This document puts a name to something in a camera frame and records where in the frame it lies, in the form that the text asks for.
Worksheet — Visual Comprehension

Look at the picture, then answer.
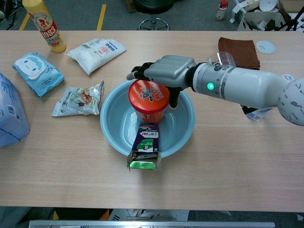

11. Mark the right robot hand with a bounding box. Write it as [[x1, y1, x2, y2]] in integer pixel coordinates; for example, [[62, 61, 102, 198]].
[[125, 55, 198, 111]]

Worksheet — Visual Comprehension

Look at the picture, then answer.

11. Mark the orange instant noodle cup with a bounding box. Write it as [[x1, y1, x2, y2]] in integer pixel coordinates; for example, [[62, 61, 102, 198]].
[[128, 79, 171, 124]]

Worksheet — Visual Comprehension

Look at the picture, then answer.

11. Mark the purple toothpaste box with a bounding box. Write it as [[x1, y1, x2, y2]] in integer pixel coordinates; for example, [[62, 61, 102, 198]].
[[126, 122, 162, 173]]

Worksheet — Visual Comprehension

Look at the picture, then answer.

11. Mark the silver snack packet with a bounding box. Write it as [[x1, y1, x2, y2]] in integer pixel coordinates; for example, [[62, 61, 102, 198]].
[[51, 80, 105, 117]]

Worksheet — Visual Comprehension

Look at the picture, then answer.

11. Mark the clear water bottle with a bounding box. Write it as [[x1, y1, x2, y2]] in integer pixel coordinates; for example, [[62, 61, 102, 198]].
[[244, 74, 296, 122]]

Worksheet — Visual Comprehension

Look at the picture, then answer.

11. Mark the white lighthouse toy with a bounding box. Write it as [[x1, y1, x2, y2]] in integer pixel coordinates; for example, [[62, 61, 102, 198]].
[[215, 0, 229, 21]]

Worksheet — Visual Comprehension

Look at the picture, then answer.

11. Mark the white salt bag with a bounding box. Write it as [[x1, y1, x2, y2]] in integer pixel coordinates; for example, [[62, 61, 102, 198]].
[[64, 38, 127, 76]]

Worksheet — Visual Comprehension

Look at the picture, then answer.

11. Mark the yellow bottle with red label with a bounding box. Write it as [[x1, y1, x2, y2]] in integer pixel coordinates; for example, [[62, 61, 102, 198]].
[[22, 0, 67, 53]]

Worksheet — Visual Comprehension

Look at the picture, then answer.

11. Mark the chrome stool base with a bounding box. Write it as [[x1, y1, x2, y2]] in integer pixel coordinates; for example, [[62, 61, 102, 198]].
[[137, 18, 171, 31]]

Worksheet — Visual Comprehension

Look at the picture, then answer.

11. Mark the clear jar of clips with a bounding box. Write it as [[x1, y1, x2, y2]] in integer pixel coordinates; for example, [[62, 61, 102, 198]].
[[206, 51, 236, 67]]

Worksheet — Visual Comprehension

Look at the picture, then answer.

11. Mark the black stool seat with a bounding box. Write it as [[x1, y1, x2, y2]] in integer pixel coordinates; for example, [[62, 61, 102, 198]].
[[133, 0, 175, 14]]

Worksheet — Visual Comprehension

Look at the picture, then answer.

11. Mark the brown cloth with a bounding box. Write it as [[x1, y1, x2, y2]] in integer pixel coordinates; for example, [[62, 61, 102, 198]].
[[218, 37, 261, 70]]

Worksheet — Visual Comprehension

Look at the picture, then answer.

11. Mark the light blue plastic basin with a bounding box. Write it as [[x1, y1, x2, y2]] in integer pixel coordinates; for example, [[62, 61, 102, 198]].
[[100, 79, 196, 159]]

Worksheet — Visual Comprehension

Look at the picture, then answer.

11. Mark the brown cardboard box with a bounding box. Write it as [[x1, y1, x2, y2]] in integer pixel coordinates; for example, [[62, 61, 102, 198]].
[[122, 0, 138, 13]]

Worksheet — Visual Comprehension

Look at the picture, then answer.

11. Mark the white cardboard box of clutter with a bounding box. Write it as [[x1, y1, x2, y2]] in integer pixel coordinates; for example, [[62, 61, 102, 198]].
[[229, 0, 293, 31]]

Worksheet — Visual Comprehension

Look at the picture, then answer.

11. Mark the white round table grommet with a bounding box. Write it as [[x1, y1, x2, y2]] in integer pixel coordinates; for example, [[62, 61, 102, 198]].
[[256, 40, 276, 55]]

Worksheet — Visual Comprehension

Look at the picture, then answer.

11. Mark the black tripod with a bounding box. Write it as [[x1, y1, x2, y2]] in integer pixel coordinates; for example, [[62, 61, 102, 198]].
[[286, 11, 304, 31]]

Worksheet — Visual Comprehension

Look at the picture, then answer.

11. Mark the blue wet wipes pack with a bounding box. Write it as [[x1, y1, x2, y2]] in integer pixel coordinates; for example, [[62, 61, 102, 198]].
[[12, 52, 65, 97]]

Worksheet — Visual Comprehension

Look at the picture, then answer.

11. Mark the large blue tissue pack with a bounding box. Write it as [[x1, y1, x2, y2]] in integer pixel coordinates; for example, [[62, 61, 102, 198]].
[[0, 72, 31, 147]]

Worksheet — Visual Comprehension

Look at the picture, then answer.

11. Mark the aluminium rail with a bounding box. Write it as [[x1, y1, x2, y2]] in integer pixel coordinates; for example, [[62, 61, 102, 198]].
[[28, 220, 276, 228]]

